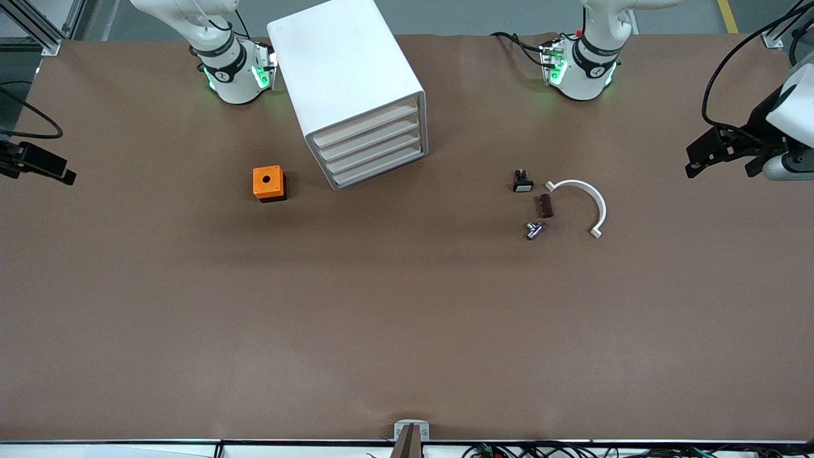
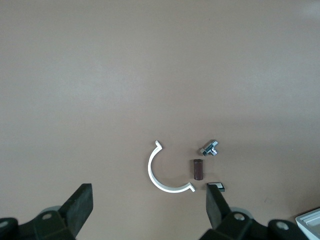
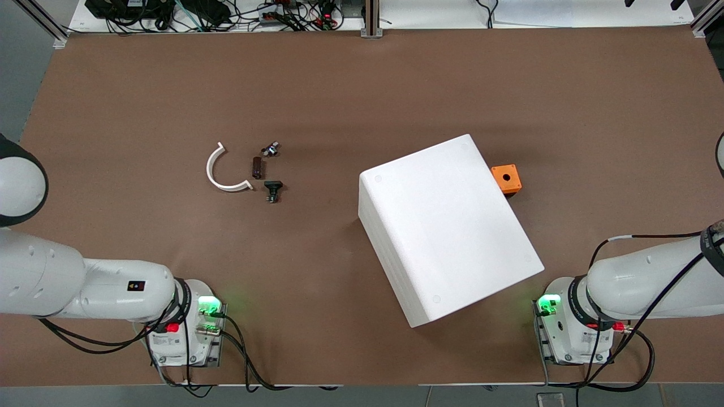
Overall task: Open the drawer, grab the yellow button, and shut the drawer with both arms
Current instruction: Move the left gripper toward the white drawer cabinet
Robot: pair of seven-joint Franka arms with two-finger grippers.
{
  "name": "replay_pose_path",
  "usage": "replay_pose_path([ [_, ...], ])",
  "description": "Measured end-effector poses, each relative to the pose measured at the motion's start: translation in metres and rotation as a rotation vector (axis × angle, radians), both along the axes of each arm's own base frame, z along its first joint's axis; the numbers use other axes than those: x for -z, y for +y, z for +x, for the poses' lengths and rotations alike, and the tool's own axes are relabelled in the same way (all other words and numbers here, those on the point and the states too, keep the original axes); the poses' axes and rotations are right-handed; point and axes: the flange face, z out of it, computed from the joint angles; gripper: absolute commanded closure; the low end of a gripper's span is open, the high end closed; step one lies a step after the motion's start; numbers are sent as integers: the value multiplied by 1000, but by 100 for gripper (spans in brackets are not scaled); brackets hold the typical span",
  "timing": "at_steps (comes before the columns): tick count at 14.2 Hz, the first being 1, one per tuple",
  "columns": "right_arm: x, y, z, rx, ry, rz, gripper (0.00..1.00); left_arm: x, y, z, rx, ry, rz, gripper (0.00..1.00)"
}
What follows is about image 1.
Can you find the grey metal edge bracket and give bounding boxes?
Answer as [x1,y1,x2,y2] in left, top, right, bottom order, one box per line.
[394,420,431,443]

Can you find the aluminium frame profile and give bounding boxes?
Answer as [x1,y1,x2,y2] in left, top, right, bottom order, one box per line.
[0,0,64,57]
[761,0,814,49]

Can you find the white table edge rail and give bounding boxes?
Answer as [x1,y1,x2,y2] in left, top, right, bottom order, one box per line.
[0,440,814,458]

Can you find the tangled cable bundle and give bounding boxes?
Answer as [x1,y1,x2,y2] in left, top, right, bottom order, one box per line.
[461,442,814,458]

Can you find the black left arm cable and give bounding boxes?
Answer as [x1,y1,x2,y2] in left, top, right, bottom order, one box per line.
[702,0,814,131]

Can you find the brown camera mast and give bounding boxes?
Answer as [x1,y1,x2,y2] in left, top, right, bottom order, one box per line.
[389,424,424,458]

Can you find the black base cable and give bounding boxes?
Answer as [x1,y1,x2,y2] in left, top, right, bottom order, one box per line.
[491,31,549,66]

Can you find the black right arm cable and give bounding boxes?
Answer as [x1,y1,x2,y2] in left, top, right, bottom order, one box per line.
[0,83,64,140]

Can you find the controller box green light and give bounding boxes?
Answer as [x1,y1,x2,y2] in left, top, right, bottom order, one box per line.
[540,38,568,87]
[252,40,279,90]

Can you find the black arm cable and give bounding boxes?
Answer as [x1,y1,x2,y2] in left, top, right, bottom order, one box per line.
[0,83,64,140]
[702,0,814,131]

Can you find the orange box with hole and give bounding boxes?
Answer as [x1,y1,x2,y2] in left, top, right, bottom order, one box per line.
[252,165,287,203]

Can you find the white curved plastic clamp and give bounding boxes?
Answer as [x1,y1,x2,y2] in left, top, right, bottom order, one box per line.
[545,179,608,240]

